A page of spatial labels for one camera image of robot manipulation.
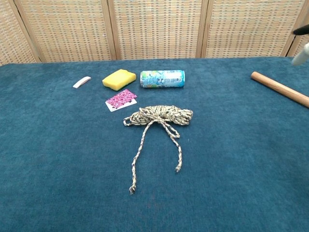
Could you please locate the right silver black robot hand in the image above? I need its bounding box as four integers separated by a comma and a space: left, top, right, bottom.
291, 24, 309, 66

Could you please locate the beige braided rope bundle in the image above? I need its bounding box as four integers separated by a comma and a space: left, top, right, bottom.
123, 104, 194, 195

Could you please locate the wooden round rod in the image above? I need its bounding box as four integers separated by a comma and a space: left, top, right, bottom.
250, 71, 309, 108

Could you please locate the light blue printed drink can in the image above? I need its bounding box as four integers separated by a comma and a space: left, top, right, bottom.
140, 70, 186, 89

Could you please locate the woven rattan folding screen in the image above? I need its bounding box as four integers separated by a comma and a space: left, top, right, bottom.
0, 0, 309, 66

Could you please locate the yellow sponge block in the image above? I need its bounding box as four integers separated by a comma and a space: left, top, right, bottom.
102, 69, 137, 92

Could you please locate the pink patterned playing card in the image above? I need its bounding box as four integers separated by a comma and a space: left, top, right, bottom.
106, 88, 138, 109

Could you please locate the white face-up playing card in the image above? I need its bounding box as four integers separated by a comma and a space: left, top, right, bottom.
105, 98, 138, 113

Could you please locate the small white flat strip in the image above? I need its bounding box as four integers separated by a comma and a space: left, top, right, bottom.
72, 76, 92, 89

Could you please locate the blue velvet tablecloth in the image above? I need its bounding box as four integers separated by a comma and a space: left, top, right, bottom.
0, 57, 309, 232

